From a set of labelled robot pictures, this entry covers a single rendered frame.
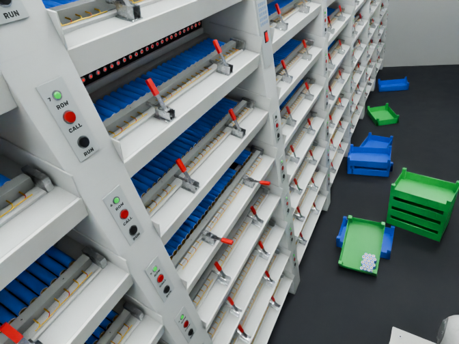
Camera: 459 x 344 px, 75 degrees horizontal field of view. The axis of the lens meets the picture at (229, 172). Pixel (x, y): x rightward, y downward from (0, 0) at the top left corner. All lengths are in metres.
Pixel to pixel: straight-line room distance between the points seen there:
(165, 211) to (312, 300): 1.27
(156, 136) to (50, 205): 0.23
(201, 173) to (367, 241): 1.38
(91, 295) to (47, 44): 0.43
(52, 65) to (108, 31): 0.12
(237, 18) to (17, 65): 0.69
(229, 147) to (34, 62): 0.56
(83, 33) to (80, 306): 0.47
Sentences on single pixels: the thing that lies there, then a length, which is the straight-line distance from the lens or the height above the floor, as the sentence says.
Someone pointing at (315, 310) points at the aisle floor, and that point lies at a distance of 1.82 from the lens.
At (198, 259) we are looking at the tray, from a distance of 0.87.
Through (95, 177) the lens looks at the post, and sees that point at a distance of 0.54.
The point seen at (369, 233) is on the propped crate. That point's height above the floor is 0.11.
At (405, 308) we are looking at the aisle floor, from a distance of 1.88.
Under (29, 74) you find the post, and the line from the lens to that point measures 0.49.
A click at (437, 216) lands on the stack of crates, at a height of 0.19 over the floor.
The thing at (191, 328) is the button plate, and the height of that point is 0.82.
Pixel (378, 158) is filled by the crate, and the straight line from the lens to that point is 2.66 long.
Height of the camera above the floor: 1.59
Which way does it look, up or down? 35 degrees down
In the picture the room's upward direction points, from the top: 14 degrees counter-clockwise
